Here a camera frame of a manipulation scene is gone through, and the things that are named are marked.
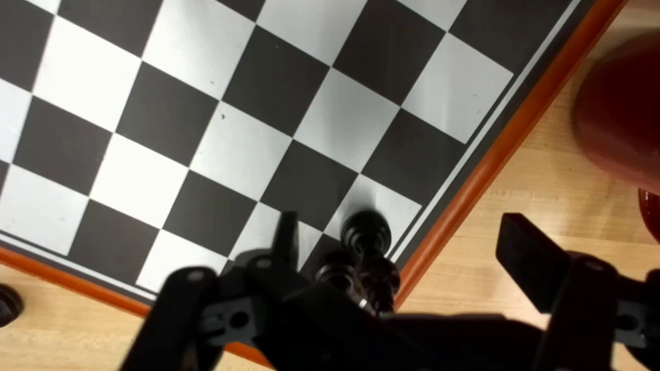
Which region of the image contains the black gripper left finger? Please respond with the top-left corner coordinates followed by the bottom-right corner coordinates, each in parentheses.
top-left (119, 208), bottom-right (307, 371)

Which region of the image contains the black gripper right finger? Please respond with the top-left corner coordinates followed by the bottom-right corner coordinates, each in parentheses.
top-left (493, 213), bottom-right (660, 371)

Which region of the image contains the black chess piece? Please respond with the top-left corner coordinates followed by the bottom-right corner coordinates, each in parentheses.
top-left (316, 208), bottom-right (404, 317)

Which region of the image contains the black and white chess board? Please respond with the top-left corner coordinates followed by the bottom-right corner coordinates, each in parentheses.
top-left (0, 0), bottom-right (630, 369)

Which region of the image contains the dark red round object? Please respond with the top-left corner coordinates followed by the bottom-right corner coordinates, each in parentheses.
top-left (572, 29), bottom-right (660, 244)

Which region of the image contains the small black round object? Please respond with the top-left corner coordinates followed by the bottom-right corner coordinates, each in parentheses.
top-left (0, 282), bottom-right (24, 329)

